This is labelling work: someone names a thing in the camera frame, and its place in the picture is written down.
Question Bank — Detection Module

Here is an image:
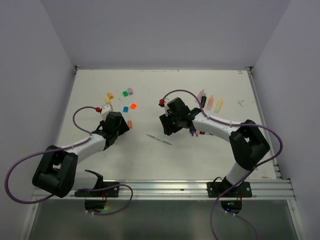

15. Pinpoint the pastel purple cap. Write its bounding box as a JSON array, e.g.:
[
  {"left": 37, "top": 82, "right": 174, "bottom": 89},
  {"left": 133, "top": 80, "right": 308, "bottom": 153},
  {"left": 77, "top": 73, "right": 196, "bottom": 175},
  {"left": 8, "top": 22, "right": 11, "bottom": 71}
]
[{"left": 127, "top": 87, "right": 134, "bottom": 95}]

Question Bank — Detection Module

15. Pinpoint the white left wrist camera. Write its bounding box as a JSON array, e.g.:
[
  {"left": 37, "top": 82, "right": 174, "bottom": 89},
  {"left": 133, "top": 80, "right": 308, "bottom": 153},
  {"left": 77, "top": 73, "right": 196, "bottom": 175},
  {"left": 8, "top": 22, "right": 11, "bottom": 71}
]
[{"left": 100, "top": 103, "right": 113, "bottom": 121}]

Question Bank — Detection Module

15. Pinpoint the thin grey pen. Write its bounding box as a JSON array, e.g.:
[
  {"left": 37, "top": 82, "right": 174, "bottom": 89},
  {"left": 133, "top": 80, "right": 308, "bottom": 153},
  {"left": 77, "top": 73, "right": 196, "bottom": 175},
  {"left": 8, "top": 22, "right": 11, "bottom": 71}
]
[{"left": 145, "top": 133, "right": 173, "bottom": 146}]

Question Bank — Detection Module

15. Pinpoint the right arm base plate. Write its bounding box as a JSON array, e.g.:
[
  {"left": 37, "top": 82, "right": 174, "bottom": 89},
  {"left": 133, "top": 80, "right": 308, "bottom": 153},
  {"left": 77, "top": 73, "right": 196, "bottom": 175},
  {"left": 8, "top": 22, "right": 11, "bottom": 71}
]
[{"left": 206, "top": 177, "right": 253, "bottom": 214}]

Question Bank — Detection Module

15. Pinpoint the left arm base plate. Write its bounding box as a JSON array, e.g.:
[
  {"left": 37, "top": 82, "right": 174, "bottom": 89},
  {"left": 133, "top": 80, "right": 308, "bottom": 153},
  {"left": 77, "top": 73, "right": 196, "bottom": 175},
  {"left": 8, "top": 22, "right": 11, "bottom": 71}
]
[{"left": 74, "top": 181, "right": 120, "bottom": 213}]

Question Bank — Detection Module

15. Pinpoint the blue highlighter cap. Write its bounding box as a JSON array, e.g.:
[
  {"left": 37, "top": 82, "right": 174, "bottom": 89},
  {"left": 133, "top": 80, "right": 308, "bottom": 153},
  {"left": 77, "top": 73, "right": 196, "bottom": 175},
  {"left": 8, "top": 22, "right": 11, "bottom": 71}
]
[{"left": 123, "top": 106, "right": 129, "bottom": 113}]

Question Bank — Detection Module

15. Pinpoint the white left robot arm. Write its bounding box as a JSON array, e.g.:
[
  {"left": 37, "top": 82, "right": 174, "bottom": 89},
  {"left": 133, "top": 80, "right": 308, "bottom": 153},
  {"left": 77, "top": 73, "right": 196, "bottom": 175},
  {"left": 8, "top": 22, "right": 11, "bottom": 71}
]
[{"left": 32, "top": 111, "right": 130, "bottom": 198}]

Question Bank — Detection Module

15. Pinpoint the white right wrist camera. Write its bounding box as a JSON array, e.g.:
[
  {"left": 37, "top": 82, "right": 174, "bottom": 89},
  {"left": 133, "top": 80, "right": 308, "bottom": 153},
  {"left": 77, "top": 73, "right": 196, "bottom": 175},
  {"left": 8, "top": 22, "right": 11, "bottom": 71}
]
[{"left": 164, "top": 101, "right": 171, "bottom": 117}]

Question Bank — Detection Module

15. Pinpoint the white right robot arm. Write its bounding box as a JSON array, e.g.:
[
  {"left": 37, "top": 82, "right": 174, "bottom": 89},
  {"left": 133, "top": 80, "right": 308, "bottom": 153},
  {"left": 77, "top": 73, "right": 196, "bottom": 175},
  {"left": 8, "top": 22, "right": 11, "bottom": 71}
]
[{"left": 159, "top": 97, "right": 270, "bottom": 197}]

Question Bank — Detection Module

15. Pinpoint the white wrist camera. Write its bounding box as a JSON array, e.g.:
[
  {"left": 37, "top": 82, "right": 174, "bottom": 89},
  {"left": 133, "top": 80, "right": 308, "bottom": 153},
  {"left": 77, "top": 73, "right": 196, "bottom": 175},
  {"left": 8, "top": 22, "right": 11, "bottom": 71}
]
[
  {"left": 100, "top": 103, "right": 113, "bottom": 121},
  {"left": 164, "top": 101, "right": 171, "bottom": 117}
]

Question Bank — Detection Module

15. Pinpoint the orange highlighter cap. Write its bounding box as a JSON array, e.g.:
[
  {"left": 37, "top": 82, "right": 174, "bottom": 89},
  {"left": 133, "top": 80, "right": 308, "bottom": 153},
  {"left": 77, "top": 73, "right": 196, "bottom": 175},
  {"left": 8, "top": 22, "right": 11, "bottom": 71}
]
[{"left": 130, "top": 103, "right": 137, "bottom": 110}]

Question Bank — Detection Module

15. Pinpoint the pastel orange cap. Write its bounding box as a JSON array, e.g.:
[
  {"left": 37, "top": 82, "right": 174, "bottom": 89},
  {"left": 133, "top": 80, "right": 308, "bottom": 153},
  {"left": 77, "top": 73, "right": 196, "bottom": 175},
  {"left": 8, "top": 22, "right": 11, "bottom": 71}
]
[{"left": 127, "top": 120, "right": 133, "bottom": 129}]

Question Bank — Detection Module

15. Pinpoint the pastel peach highlighter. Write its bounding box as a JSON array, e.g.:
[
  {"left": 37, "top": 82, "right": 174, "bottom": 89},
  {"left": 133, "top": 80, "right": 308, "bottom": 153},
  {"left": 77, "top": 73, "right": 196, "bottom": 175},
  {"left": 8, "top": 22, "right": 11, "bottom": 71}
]
[{"left": 206, "top": 95, "right": 214, "bottom": 111}]

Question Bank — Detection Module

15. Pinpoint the aluminium front rail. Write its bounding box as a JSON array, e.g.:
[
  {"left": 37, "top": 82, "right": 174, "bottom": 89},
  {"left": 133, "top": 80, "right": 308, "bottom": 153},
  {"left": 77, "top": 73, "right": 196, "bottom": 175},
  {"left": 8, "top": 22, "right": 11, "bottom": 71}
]
[{"left": 29, "top": 177, "right": 297, "bottom": 201}]

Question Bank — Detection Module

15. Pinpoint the green cap black highlighter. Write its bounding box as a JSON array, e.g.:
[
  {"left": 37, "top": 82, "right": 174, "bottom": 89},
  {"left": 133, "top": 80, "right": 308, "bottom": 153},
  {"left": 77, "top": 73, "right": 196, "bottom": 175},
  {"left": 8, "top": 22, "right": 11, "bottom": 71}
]
[{"left": 200, "top": 93, "right": 207, "bottom": 108}]

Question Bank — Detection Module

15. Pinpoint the pastel yellow highlighter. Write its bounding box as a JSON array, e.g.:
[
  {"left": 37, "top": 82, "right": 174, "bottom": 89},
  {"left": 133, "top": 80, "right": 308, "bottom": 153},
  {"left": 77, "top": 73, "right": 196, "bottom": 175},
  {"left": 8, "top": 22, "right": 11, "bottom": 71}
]
[{"left": 214, "top": 98, "right": 223, "bottom": 113}]

